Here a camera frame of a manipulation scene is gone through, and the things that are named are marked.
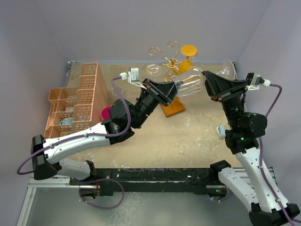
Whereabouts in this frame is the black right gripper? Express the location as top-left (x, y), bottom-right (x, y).
top-left (201, 70), bottom-right (248, 129)

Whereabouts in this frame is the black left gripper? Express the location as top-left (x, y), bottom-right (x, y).
top-left (131, 79), bottom-right (183, 129)

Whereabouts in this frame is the clear wine glass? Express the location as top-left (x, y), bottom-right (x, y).
top-left (146, 64), bottom-right (162, 77)
top-left (172, 59), bottom-right (237, 97)

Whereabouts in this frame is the yellow plastic goblet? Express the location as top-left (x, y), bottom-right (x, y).
top-left (177, 45), bottom-right (198, 75)

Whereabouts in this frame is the magenta plastic goblet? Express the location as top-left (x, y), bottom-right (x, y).
top-left (101, 106), bottom-right (112, 120)

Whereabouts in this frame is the clear champagne flute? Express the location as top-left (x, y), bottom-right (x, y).
top-left (188, 66), bottom-right (203, 73)
top-left (111, 86), bottom-right (123, 96)

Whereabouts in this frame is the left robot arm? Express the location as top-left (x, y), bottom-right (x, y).
top-left (32, 79), bottom-right (177, 185)

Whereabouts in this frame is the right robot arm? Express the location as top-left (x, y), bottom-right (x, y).
top-left (202, 71), bottom-right (300, 226)

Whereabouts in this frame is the wooden rack base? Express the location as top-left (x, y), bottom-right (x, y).
top-left (160, 97), bottom-right (185, 117)

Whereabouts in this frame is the small light blue box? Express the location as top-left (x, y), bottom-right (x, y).
top-left (216, 125), bottom-right (226, 139)

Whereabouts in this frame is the peach plastic basket organizer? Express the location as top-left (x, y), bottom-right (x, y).
top-left (44, 63), bottom-right (109, 138)

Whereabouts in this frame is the gold wire wine glass rack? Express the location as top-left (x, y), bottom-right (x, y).
top-left (148, 40), bottom-right (196, 81)

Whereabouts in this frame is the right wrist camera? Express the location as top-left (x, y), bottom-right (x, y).
top-left (245, 73), bottom-right (271, 91)

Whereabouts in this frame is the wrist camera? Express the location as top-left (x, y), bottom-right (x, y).
top-left (119, 67), bottom-right (146, 89)
top-left (245, 73), bottom-right (271, 91)

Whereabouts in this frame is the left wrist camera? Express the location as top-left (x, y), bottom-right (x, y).
top-left (119, 67), bottom-right (146, 89)

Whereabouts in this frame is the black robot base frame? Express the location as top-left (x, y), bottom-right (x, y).
top-left (70, 168), bottom-right (227, 197)

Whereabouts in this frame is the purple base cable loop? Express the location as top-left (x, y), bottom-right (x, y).
top-left (79, 177), bottom-right (126, 210)

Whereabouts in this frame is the aluminium rail frame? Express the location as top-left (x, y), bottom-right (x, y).
top-left (17, 173), bottom-right (96, 226)

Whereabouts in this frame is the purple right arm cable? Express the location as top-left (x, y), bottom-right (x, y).
top-left (258, 83), bottom-right (301, 224)

